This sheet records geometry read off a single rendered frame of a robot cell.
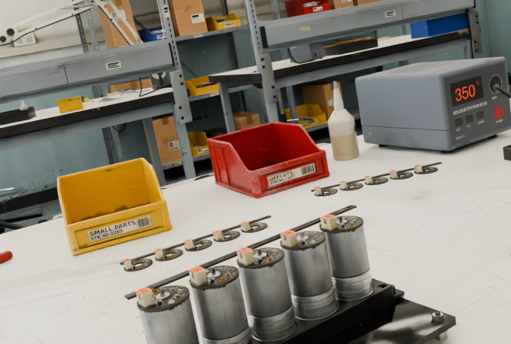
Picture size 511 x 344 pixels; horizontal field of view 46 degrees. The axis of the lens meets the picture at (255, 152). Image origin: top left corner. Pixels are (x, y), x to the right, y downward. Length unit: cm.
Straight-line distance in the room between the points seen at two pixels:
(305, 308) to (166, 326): 8
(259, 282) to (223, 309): 2
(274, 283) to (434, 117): 45
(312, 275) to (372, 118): 50
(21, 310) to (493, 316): 34
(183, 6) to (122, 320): 416
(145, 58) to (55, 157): 223
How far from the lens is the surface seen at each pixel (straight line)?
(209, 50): 501
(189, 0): 456
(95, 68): 262
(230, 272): 30
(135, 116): 272
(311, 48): 308
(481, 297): 39
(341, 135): 77
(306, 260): 32
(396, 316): 35
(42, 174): 476
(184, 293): 29
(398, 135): 77
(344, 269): 34
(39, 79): 259
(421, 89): 73
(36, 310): 51
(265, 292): 31
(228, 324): 30
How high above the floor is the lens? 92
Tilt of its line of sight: 11 degrees down
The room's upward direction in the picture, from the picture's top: 10 degrees counter-clockwise
